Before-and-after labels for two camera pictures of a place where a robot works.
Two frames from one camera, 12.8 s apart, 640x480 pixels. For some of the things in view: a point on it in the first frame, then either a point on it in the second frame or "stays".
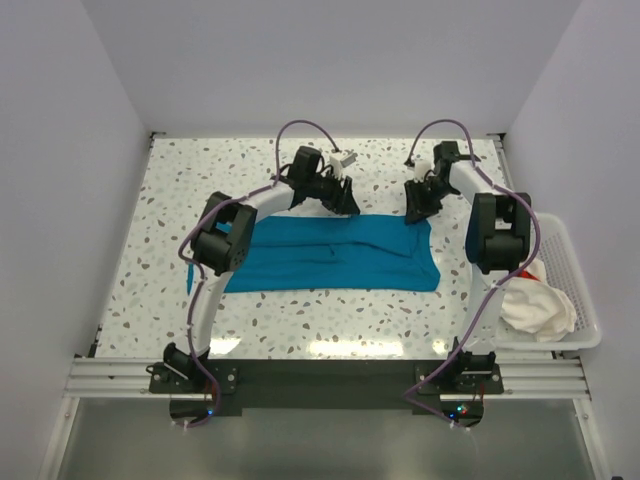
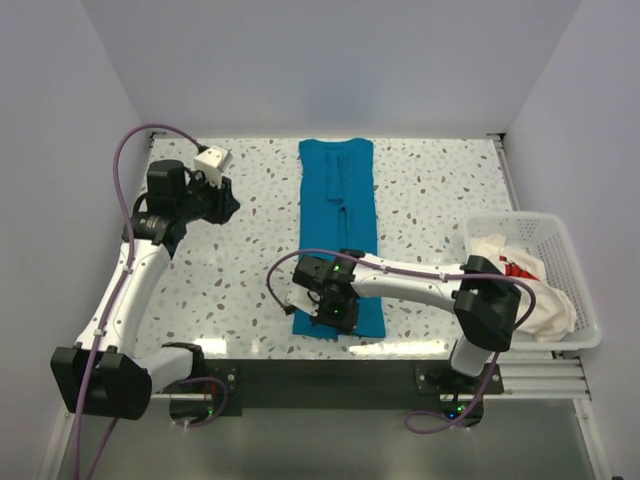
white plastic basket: (562, 270) stays
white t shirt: (539, 309) stays
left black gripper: (342, 200) → (225, 204)
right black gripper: (416, 209) → (345, 325)
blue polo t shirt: (324, 252) → (337, 211)
